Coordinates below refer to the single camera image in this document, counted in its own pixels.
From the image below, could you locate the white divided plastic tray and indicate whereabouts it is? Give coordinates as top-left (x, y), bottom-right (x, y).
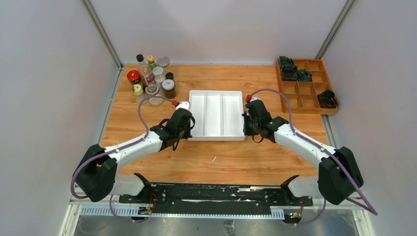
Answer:
top-left (188, 90), bottom-right (246, 141)

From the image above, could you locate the clear lidded glass jar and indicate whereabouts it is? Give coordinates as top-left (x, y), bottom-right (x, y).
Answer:
top-left (145, 84), bottom-right (163, 106)

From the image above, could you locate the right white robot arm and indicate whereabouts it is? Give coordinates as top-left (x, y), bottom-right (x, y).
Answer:
top-left (243, 98), bottom-right (364, 206)

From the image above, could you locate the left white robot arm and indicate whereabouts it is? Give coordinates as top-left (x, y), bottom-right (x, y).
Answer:
top-left (71, 108), bottom-right (195, 203)

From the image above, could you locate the brown jar white lid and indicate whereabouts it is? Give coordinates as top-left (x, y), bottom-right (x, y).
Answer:
top-left (162, 79), bottom-right (177, 99)

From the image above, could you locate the small black-cap bottle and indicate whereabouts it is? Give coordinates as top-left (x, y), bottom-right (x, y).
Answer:
top-left (165, 72), bottom-right (174, 80)

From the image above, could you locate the white-lid spice shaker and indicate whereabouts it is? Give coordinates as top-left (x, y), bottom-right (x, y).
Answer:
top-left (152, 66), bottom-right (166, 87)

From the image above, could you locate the wooden compartment organizer box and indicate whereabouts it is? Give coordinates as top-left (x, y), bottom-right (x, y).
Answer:
top-left (275, 56), bottom-right (338, 115)

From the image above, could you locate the yellow-cap small bottle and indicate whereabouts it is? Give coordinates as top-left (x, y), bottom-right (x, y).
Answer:
top-left (132, 84), bottom-right (148, 103)

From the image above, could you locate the silver-lid glass jar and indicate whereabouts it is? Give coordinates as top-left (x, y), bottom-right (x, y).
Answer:
top-left (156, 56), bottom-right (172, 73)

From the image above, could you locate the yellow-cap green bottle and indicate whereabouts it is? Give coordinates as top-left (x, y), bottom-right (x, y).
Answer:
top-left (147, 55), bottom-right (157, 70)

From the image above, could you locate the black-cap clear sauce bottle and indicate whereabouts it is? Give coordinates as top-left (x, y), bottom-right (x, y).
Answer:
top-left (136, 54), bottom-right (155, 86)

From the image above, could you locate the red-lid sauce jar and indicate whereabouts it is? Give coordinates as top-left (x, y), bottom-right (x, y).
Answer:
top-left (126, 70), bottom-right (142, 86)

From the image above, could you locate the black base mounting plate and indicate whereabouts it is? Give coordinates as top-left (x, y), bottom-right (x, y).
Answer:
top-left (116, 183), bottom-right (313, 217)

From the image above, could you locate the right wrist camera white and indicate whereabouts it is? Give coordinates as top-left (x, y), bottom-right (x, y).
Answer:
top-left (249, 97), bottom-right (260, 102)

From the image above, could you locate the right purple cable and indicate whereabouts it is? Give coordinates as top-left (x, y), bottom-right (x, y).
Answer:
top-left (246, 88), bottom-right (379, 227)

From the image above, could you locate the purple cable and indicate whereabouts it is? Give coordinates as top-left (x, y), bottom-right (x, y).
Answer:
top-left (246, 88), bottom-right (379, 227)
top-left (70, 95), bottom-right (179, 224)

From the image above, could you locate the black cable bundle middle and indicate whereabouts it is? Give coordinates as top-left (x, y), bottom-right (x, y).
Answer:
top-left (280, 64), bottom-right (298, 82)

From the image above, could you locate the green black cable bundle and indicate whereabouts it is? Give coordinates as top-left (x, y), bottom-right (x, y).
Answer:
top-left (278, 56), bottom-right (296, 68)

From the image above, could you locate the green cable bundle small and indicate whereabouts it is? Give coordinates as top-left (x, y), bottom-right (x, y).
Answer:
top-left (297, 69), bottom-right (312, 82)

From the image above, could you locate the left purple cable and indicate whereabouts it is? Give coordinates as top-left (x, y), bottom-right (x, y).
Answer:
top-left (70, 95), bottom-right (179, 224)

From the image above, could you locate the black cable bundle right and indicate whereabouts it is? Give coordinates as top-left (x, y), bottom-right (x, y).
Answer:
top-left (317, 90), bottom-right (337, 109)

